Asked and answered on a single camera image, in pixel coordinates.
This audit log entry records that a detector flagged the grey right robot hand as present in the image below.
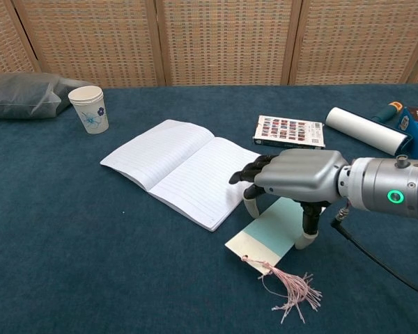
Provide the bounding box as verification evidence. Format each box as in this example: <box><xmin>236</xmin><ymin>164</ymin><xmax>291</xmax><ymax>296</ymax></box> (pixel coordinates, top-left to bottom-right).
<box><xmin>229</xmin><ymin>149</ymin><xmax>351</xmax><ymax>250</ymax></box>

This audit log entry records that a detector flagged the cream and turquoise tasselled bookmark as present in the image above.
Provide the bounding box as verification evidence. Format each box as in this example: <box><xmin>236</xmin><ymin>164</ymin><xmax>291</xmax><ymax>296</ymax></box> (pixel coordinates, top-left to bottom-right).
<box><xmin>224</xmin><ymin>196</ymin><xmax>327</xmax><ymax>324</ymax></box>

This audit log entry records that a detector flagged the small box with colourful print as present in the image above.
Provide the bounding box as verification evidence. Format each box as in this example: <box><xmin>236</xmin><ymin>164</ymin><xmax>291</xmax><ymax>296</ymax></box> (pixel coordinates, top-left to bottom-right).
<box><xmin>252</xmin><ymin>115</ymin><xmax>326</xmax><ymax>150</ymax></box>

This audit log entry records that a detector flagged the open lined white notebook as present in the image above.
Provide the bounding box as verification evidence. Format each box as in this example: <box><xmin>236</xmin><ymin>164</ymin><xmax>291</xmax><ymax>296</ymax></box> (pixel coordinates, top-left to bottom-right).
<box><xmin>100</xmin><ymin>119</ymin><xmax>262</xmax><ymax>232</ymax></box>

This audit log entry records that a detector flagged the woven wooden folding screen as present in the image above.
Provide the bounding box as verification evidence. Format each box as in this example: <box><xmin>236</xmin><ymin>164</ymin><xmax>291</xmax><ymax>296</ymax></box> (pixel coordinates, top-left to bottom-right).
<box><xmin>0</xmin><ymin>0</ymin><xmax>418</xmax><ymax>88</ymax></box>

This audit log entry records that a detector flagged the white floral paper cup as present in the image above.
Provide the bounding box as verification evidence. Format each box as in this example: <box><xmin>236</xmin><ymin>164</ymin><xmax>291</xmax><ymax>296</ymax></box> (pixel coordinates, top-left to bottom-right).
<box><xmin>68</xmin><ymin>85</ymin><xmax>110</xmax><ymax>135</ymax></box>

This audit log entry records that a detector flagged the teal velvet tablecloth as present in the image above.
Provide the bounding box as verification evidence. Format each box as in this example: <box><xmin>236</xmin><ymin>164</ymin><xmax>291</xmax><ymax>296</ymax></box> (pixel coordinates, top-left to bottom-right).
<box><xmin>0</xmin><ymin>81</ymin><xmax>418</xmax><ymax>334</ymax></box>

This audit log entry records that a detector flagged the grey plastic bag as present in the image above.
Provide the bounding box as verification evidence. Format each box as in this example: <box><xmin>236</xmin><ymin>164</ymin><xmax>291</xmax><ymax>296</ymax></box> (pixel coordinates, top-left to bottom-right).
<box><xmin>0</xmin><ymin>72</ymin><xmax>93</xmax><ymax>120</ymax></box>

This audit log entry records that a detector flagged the white lint roller teal handle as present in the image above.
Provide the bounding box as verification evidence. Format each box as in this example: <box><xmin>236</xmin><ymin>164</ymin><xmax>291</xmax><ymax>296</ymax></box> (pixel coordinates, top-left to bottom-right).
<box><xmin>325</xmin><ymin>101</ymin><xmax>413</xmax><ymax>157</ymax></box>

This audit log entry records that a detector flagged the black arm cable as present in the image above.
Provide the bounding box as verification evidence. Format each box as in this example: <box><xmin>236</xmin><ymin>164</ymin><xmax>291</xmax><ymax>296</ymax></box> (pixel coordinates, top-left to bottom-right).
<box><xmin>330</xmin><ymin>200</ymin><xmax>418</xmax><ymax>301</ymax></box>

